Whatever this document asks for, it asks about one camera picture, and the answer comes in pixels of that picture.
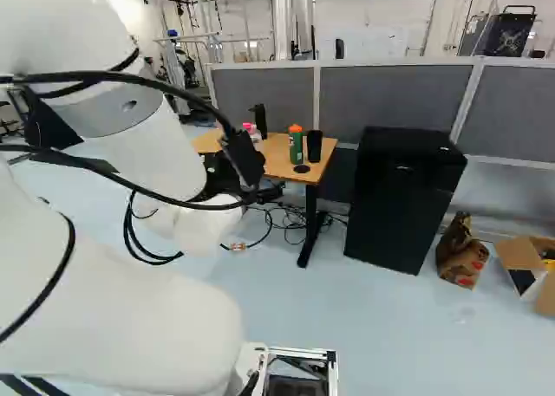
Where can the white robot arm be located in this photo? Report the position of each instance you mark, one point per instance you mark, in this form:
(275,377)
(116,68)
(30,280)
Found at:
(130,305)

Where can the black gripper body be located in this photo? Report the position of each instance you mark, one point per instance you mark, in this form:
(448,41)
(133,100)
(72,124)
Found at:
(245,157)

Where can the brown paper bag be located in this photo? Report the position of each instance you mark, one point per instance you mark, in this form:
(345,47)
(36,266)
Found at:
(459,253)

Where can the green bottle with orange cap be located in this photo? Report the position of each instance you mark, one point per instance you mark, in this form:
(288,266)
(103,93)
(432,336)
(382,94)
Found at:
(296,147)

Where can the tall black bottle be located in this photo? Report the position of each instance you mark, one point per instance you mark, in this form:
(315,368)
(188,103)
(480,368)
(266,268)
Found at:
(261,118)

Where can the wooden table with black legs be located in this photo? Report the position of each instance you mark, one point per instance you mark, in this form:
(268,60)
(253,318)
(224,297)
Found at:
(277,157)

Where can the pink bottle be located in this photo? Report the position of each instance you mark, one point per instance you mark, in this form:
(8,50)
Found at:
(250,132)

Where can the black cabinet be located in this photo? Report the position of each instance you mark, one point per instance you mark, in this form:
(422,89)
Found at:
(403,196)

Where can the open cardboard box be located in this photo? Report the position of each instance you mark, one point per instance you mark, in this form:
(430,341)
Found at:
(520,253)

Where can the grey office partition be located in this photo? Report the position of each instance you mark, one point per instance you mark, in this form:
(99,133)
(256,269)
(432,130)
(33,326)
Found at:
(390,97)

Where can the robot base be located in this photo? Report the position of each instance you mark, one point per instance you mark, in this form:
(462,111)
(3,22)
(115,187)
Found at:
(300,354)

